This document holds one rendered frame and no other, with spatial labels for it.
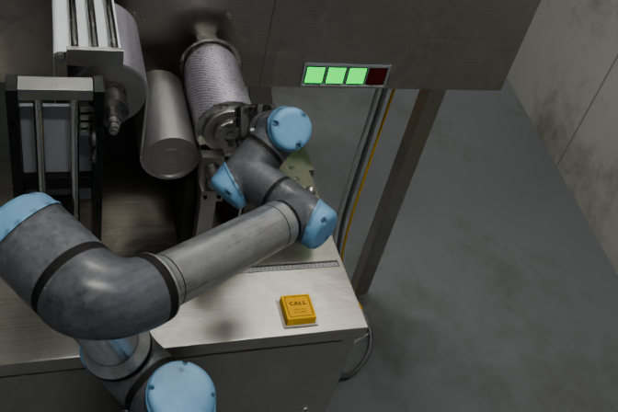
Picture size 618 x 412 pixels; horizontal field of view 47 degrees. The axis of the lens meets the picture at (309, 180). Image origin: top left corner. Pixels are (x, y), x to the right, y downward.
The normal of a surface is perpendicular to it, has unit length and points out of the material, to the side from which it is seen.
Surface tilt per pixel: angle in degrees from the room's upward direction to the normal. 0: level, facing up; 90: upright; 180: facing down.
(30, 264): 47
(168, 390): 7
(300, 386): 90
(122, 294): 41
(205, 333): 0
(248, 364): 90
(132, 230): 0
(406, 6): 90
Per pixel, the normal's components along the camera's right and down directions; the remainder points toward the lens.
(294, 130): 0.33, 0.03
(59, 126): 0.26, 0.66
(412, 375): 0.20, -0.75
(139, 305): 0.59, 0.08
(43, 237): 0.01, -0.60
